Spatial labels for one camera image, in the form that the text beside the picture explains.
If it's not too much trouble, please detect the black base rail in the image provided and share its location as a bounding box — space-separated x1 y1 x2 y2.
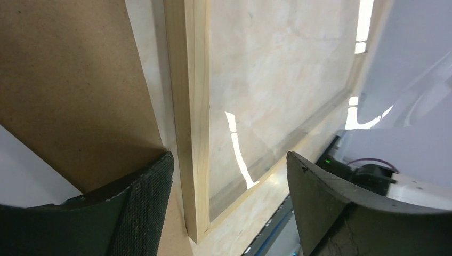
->
242 136 342 255

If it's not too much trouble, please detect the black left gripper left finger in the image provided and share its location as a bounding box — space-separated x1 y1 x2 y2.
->
1 151 174 255

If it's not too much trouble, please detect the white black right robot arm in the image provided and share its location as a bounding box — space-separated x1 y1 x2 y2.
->
316 155 451 211

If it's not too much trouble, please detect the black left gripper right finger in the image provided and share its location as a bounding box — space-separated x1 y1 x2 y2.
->
286 151 451 255

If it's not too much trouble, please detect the brown cardboard backing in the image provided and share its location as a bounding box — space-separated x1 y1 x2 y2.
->
1 1 192 255

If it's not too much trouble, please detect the light wooden picture frame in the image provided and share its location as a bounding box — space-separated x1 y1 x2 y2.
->
164 1 393 244

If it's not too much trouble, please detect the white mat board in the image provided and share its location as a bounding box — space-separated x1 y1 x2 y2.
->
1 127 82 207

